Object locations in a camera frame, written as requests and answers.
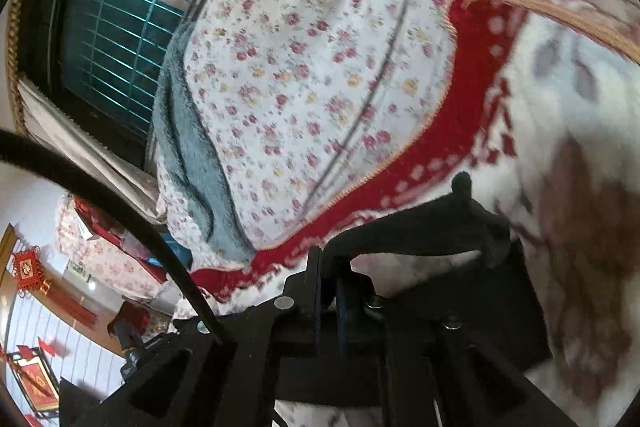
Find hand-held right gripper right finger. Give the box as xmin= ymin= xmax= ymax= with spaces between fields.
xmin=337 ymin=276 xmax=576 ymax=427

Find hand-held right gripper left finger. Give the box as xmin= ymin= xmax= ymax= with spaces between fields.
xmin=60 ymin=247 xmax=334 ymax=427

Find black pants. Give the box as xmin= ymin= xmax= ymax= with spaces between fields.
xmin=277 ymin=172 xmax=553 ymax=408

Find dark red cloth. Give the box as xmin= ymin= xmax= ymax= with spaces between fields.
xmin=107 ymin=302 xmax=152 ymax=339

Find floral covered furniture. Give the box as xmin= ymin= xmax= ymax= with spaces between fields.
xmin=55 ymin=194 xmax=195 ymax=304

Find grey fleece blanket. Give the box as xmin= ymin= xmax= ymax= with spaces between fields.
xmin=149 ymin=22 xmax=253 ymax=265

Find cream curtain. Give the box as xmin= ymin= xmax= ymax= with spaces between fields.
xmin=17 ymin=76 xmax=162 ymax=225

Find floral bed sheet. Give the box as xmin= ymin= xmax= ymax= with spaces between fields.
xmin=155 ymin=0 xmax=486 ymax=270

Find red and white printed blanket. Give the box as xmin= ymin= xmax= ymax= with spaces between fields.
xmin=190 ymin=0 xmax=640 ymax=427

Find grid window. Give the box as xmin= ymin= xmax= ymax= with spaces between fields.
xmin=52 ymin=0 xmax=241 ymax=175

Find red framed wall picture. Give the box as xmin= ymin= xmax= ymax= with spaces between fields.
xmin=0 ymin=337 xmax=62 ymax=414

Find red knot wall ornament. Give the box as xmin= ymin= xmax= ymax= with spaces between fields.
xmin=12 ymin=246 xmax=54 ymax=299

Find black cable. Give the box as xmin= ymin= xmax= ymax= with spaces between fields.
xmin=0 ymin=129 xmax=237 ymax=347

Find braided tan rope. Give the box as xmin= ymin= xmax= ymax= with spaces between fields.
xmin=6 ymin=0 xmax=32 ymax=138

